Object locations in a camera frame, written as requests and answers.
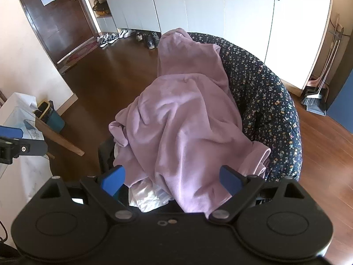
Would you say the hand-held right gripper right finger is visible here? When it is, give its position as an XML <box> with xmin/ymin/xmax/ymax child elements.
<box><xmin>208</xmin><ymin>165</ymin><xmax>306</xmax><ymax>223</ymax></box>

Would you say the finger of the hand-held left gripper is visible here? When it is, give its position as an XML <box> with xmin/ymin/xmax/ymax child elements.
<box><xmin>0</xmin><ymin>137</ymin><xmax>48</xmax><ymax>164</ymax></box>
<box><xmin>0</xmin><ymin>126</ymin><xmax>24</xmax><ymax>139</ymax></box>

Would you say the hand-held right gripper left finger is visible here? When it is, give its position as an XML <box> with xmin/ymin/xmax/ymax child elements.
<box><xmin>40</xmin><ymin>165</ymin><xmax>137</xmax><ymax>223</ymax></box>

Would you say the purple long-sleeved shirt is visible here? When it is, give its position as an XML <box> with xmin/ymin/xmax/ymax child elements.
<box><xmin>108</xmin><ymin>28</ymin><xmax>271</xmax><ymax>219</ymax></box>

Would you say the teal trash bin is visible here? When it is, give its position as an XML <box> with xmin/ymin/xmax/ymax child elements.
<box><xmin>32</xmin><ymin>100</ymin><xmax>66</xmax><ymax>133</ymax></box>

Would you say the white cloth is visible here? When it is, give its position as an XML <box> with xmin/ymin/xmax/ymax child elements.
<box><xmin>114</xmin><ymin>141</ymin><xmax>177</xmax><ymax>213</ymax></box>

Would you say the floral fabric laundry basket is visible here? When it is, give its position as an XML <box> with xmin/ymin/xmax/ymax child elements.
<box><xmin>188</xmin><ymin>32</ymin><xmax>302</xmax><ymax>183</ymax></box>

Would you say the red patterned doormat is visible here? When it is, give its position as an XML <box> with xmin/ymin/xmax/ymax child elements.
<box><xmin>56</xmin><ymin>39</ymin><xmax>100</xmax><ymax>69</ymax></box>

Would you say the grey dustpan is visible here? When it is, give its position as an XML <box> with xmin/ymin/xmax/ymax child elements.
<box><xmin>305</xmin><ymin>84</ymin><xmax>329</xmax><ymax>116</ymax></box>

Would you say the brown wooden door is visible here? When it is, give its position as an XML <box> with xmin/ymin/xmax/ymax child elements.
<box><xmin>12</xmin><ymin>0</ymin><xmax>97</xmax><ymax>67</ymax></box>

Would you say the grey broom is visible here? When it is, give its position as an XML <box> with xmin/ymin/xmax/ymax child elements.
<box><xmin>300</xmin><ymin>14</ymin><xmax>345</xmax><ymax>106</ymax></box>

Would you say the dark bag with yellow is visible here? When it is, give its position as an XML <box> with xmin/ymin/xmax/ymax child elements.
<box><xmin>92</xmin><ymin>0</ymin><xmax>110</xmax><ymax>16</ymax></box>

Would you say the white cabinet wall with stickers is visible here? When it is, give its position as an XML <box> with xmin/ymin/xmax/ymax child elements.
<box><xmin>102</xmin><ymin>0</ymin><xmax>334</xmax><ymax>96</ymax></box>

